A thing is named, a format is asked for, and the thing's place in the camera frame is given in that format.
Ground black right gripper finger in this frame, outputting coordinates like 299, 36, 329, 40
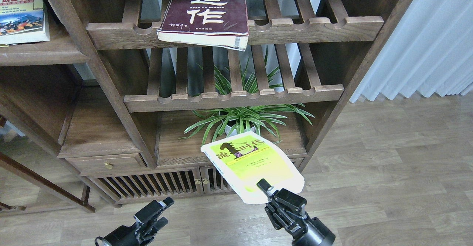
257, 179, 306, 217

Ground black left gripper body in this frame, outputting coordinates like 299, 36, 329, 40
94, 221, 156, 246

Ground white plant pot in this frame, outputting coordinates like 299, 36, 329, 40
224, 124, 256, 138

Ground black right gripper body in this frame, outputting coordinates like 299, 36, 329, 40
265, 205, 336, 246

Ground dark wooden bookshelf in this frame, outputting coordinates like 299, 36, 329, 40
1, 0, 413, 207

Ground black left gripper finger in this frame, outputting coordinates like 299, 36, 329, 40
134, 197, 174, 224
148, 217, 169, 235

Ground green spider plant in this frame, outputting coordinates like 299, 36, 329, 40
179, 59, 314, 145

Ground wooden drawer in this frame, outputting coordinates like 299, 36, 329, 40
66, 153, 146, 173

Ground slatted cabinet door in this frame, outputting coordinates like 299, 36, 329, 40
197, 165, 233, 195
89, 168, 203, 205

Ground yellow green cover book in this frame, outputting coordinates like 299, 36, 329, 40
201, 131, 305, 204

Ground colourful 300 paperback book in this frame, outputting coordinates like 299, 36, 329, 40
0, 0, 45, 36

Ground right slatted cabinet door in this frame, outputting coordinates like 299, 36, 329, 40
197, 165, 233, 195

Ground white book under paperback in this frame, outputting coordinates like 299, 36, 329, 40
0, 9, 50, 45

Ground maroon book white characters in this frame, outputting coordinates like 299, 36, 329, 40
157, 0, 249, 51

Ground white pleated curtain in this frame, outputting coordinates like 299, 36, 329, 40
350, 0, 473, 102

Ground left slatted cabinet door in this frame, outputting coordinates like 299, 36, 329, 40
89, 168, 203, 205

